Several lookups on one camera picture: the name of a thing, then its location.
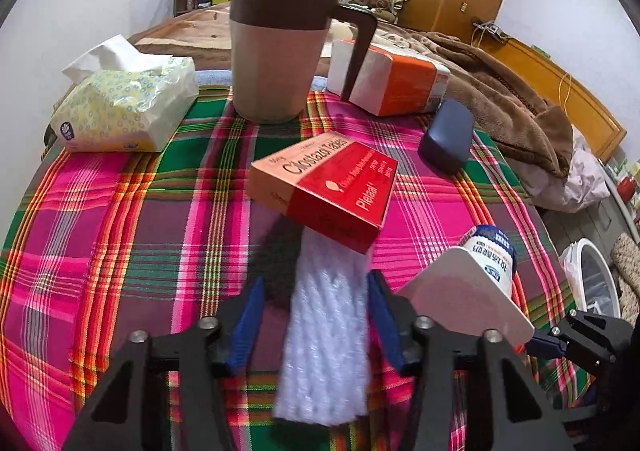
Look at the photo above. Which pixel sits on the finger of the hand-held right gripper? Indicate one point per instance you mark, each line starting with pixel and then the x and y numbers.
pixel 542 346

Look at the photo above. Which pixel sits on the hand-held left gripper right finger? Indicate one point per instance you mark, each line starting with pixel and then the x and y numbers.
pixel 387 326

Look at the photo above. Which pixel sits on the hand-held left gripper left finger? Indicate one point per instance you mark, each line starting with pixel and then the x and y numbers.
pixel 245 326

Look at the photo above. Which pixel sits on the white round trash bin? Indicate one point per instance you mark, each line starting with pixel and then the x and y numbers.
pixel 575 251

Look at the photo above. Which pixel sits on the beige fluffy rug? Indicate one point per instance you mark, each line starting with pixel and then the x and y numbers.
pixel 627 261

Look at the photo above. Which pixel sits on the red medicine box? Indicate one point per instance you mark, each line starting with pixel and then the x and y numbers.
pixel 330 201

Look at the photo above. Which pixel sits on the pink green plaid blanket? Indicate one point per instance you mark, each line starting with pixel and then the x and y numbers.
pixel 125 241

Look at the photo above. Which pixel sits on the pale pink crumpled cloth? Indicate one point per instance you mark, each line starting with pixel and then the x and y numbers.
pixel 585 176

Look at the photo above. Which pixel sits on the red round container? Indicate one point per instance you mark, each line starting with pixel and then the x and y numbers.
pixel 626 186

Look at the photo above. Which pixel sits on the dark blue glasses case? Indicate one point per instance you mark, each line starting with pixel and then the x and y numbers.
pixel 447 136

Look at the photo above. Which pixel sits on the crumpled brown fleece blanket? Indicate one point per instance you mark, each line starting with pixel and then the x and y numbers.
pixel 510 111

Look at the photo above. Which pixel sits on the orange white cardboard box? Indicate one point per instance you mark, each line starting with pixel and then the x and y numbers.
pixel 405 86

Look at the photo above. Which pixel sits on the wooden headboard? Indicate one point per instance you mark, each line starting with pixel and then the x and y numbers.
pixel 575 101

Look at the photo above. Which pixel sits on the yellow patterned tissue pack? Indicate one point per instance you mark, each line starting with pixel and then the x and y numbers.
pixel 120 106

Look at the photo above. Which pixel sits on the beige brown lidded mug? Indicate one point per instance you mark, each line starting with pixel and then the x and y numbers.
pixel 275 66

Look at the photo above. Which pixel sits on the patterned brown bedspread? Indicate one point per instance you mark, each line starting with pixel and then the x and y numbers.
pixel 200 31

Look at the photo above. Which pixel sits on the white power strip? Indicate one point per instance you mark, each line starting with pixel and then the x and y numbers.
pixel 490 28

